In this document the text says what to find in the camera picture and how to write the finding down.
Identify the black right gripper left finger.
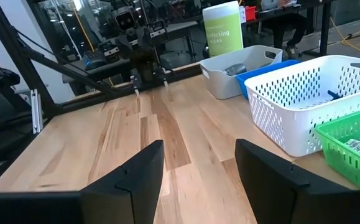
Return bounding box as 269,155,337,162
80,139,165,224

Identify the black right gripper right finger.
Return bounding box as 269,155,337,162
234,138,360,224

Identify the grey roll-on deodorant bottle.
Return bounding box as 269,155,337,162
224,63,248,77

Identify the blue disposable razor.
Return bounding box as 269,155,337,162
326,90,344,101

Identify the black computer mouse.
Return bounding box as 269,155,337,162
83,51,109,71

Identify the white perforated plastic basket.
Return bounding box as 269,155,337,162
244,54,360,157

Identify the green plastic basket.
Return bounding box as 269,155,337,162
314,105,360,190

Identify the green wipes canister white lid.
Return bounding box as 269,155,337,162
201,0,244,58

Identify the narrow white plastic bin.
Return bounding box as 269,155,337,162
199,44,284,100

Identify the blue plastic basket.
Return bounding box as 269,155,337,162
235,59,301,100

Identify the red plastic box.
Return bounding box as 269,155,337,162
244,6,257,22

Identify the person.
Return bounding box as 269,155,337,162
259,0,308,60

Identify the black desk leg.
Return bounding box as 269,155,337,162
303,0,335,58

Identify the yellow power cable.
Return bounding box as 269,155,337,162
73,8,96,52
328,16,360,54

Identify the black aluminium mount frame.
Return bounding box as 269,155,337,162
0,0,203,121

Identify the silver metal bracket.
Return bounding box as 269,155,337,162
30,88,44,135

